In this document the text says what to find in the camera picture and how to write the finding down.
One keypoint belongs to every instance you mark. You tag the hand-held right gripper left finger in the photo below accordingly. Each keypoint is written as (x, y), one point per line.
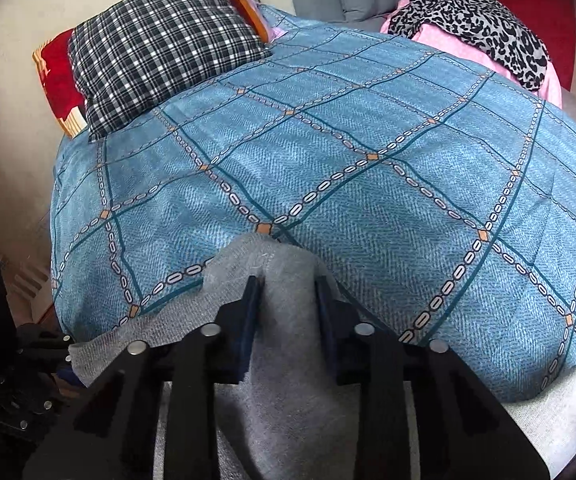
(249, 330)

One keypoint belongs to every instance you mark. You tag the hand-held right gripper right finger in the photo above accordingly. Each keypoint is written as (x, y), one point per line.
(326, 322)

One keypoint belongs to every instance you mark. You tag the grey fleece pants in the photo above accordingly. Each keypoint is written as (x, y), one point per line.
(288, 410)

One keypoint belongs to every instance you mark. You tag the white slatted board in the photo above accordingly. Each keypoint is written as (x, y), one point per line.
(31, 282)

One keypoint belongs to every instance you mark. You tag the pink blanket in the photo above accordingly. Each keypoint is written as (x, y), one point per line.
(448, 52)

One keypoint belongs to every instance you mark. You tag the red patterned pillow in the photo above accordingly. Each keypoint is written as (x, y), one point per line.
(55, 77)

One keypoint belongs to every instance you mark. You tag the dark plaid pillow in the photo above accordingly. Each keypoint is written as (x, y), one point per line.
(157, 45)

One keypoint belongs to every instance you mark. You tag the leopard print cloth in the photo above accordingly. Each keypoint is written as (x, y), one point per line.
(473, 20)

